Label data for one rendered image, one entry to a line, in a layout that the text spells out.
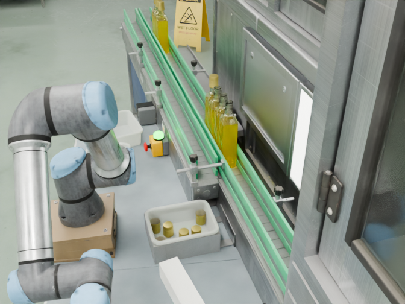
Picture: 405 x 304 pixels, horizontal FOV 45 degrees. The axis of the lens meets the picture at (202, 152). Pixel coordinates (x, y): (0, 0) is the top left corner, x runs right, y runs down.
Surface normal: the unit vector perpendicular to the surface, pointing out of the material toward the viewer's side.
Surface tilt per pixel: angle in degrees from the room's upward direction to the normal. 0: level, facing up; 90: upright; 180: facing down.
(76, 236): 4
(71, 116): 80
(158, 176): 0
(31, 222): 43
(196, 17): 75
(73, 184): 91
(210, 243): 90
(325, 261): 90
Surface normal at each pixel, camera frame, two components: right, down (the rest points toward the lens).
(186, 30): -0.27, 0.33
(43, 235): 0.72, -0.24
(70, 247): 0.11, 0.55
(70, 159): -0.21, -0.81
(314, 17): -0.96, 0.15
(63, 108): 0.05, 0.06
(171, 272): 0.00, -0.83
